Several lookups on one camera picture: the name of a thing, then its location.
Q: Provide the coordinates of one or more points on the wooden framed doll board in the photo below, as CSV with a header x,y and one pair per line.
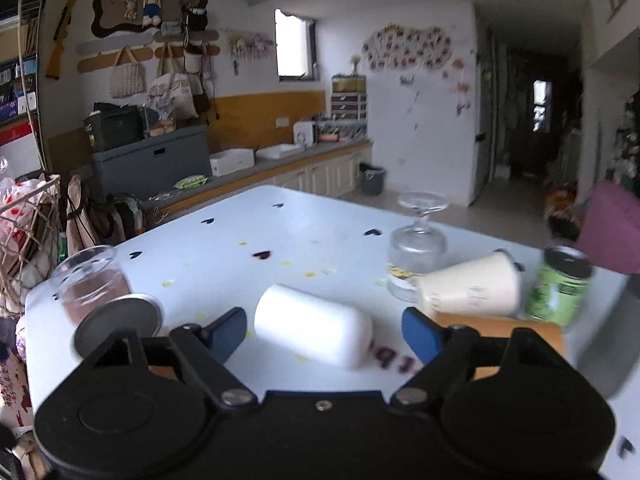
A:
x,y
138,16

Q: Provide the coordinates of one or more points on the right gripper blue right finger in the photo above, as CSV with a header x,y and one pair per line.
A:
x,y
428,340

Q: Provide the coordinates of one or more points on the grey storage box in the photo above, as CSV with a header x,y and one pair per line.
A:
x,y
154,165

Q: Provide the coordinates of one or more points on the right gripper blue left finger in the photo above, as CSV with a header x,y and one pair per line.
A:
x,y
222,337

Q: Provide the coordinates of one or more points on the green drink can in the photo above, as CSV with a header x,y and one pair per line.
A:
x,y
562,281

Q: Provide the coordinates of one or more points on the clear mug with brown bands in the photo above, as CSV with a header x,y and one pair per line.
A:
x,y
88,280

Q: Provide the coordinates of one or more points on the small drawer organizer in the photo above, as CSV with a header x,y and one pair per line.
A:
x,y
349,100

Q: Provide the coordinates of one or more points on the white low cabinet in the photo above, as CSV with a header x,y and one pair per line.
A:
x,y
327,170

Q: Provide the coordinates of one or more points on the wooden coaster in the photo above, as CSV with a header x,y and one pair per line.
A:
x,y
503,327

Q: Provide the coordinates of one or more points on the wire laundry basket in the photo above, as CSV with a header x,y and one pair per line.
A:
x,y
30,222

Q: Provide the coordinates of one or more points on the white small appliance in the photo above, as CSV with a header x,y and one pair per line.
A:
x,y
304,133

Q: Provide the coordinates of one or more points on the photo collage cloud board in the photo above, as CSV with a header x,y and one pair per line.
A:
x,y
397,47

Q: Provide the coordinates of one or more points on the white flat box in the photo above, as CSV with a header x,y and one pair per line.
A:
x,y
231,161

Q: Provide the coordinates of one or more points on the white lying cup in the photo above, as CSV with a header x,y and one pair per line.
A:
x,y
314,327

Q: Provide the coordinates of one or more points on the cream lying paper cup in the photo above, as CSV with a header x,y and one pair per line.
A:
x,y
488,286

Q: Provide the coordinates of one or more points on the inverted clear stemmed glass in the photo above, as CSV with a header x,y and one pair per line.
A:
x,y
417,249

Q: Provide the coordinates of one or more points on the grey trash bin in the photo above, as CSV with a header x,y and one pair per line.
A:
x,y
372,179

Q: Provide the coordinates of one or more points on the pink stool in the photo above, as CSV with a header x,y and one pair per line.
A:
x,y
609,236

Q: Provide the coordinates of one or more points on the steel cup with brown sleeve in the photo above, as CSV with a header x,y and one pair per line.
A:
x,y
138,312

